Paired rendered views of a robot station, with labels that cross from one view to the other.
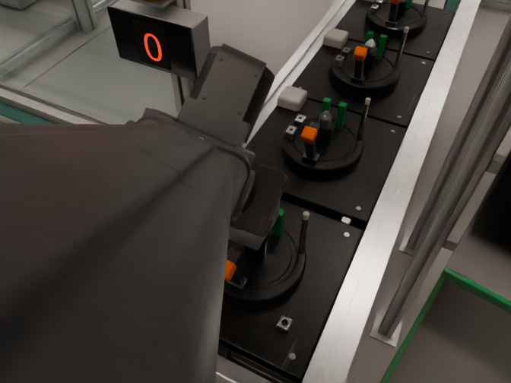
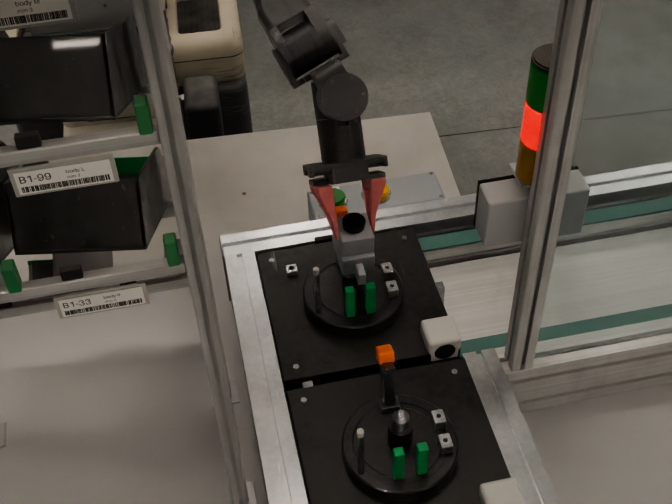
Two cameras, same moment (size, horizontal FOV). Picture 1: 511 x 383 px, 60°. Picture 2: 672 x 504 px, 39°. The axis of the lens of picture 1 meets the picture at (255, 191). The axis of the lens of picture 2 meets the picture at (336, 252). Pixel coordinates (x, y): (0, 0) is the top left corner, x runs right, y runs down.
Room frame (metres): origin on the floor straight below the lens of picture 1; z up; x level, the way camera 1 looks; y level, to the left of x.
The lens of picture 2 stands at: (1.03, -0.55, 1.97)
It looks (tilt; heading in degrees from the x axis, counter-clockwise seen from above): 45 degrees down; 143
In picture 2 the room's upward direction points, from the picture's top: 2 degrees counter-clockwise
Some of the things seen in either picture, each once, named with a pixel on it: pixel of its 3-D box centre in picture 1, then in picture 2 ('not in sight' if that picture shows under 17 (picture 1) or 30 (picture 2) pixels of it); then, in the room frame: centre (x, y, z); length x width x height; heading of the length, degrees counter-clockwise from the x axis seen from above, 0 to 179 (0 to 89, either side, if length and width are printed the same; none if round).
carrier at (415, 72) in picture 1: (367, 57); not in sight; (0.78, -0.22, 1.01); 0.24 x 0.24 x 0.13; 63
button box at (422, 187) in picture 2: not in sight; (376, 207); (0.18, 0.17, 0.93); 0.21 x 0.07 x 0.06; 63
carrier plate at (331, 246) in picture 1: (255, 264); (353, 302); (0.33, 0.00, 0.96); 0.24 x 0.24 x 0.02; 63
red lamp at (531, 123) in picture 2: not in sight; (546, 120); (0.52, 0.12, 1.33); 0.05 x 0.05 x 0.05
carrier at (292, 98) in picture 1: (323, 129); (400, 431); (0.56, -0.11, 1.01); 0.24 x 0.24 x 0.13; 63
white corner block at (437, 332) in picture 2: not in sight; (440, 338); (0.47, 0.04, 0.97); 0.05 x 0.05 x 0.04; 63
